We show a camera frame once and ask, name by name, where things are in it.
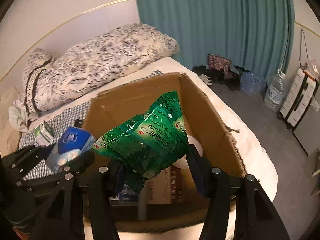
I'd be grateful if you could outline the dark clothes pile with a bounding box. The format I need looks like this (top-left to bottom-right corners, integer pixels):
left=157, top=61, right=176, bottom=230
left=192, top=65, right=244, bottom=92

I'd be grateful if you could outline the green sachet bag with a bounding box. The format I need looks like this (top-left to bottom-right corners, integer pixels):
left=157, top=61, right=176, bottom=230
left=91, top=90, right=189, bottom=193

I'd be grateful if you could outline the blue water bottle pack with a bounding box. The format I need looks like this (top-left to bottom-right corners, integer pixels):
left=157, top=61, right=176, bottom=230
left=240, top=72, right=267, bottom=95

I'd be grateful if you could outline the gold maroon medicine box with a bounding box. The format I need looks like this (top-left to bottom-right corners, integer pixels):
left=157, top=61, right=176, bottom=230
left=146, top=166, right=184, bottom=205

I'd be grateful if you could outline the blue tissue pack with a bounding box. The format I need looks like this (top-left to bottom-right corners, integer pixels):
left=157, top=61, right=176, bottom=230
left=46, top=126, right=97, bottom=174

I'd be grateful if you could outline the white ribbed suitcase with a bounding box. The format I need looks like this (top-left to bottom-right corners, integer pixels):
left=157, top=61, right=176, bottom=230
left=279, top=67, right=320, bottom=130

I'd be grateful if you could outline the checkered blanket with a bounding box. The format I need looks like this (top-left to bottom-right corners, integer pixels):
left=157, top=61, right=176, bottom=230
left=19, top=70, right=165, bottom=182

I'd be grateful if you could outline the cardboard box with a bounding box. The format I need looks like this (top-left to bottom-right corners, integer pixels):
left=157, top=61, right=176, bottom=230
left=81, top=72, right=248, bottom=227

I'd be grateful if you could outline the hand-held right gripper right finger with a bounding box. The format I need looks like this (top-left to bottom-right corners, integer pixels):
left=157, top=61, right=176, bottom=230
left=187, top=144, right=290, bottom=240

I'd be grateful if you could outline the clear plastic bag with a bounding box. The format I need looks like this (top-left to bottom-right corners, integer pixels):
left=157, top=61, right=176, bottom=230
left=301, top=55, right=320, bottom=80

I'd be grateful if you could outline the floral patterned pillow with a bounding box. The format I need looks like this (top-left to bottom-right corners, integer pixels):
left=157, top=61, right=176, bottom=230
left=14, top=23, right=180, bottom=113

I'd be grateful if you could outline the mint green cloth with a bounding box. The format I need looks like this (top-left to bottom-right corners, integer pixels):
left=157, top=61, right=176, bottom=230
left=8, top=105, right=35, bottom=132

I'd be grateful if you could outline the patterned bag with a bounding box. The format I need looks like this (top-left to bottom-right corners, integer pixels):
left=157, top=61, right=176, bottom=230
left=207, top=54, right=232, bottom=72

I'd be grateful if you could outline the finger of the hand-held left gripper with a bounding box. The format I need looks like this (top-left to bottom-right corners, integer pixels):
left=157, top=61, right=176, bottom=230
left=0, top=144, right=54, bottom=178
left=15, top=151, right=96, bottom=193

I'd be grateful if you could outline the white headboard gold trim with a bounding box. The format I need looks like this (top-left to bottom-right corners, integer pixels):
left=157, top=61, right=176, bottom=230
left=0, top=0, right=140, bottom=85

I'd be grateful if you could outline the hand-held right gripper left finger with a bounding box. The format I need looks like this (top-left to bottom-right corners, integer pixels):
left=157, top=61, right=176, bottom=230
left=29, top=160, right=129, bottom=240

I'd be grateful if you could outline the large clear water bottle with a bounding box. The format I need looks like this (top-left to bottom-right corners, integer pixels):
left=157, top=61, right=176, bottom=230
left=264, top=70, right=287, bottom=112

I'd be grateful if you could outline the teal curtain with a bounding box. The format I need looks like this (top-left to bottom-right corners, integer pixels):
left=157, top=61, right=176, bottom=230
left=132, top=0, right=295, bottom=80

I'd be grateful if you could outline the black wall cable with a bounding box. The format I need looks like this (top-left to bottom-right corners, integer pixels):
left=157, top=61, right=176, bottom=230
left=299, top=29, right=309, bottom=68

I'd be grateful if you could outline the green white medicine box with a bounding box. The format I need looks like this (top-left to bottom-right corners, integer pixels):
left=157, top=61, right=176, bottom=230
left=34, top=120, right=54, bottom=147

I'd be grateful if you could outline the blue white packet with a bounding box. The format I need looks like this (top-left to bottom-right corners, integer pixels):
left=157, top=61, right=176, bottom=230
left=110, top=182, right=140, bottom=202

